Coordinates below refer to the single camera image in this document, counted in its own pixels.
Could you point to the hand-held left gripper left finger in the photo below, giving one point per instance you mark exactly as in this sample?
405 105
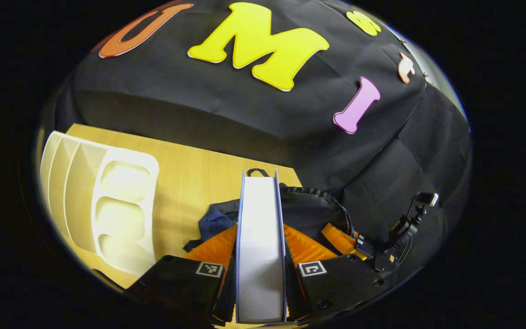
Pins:
185 288

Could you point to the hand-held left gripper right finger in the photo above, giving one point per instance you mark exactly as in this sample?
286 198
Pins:
340 283

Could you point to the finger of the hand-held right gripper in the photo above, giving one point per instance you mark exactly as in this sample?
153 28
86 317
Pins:
340 240

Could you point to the blue schoolbag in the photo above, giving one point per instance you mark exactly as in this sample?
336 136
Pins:
308 205

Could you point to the grey-blue book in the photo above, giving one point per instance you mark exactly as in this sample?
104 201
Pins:
260 246

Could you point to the white plastic bookshelf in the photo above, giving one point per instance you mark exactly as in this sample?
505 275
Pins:
121 214

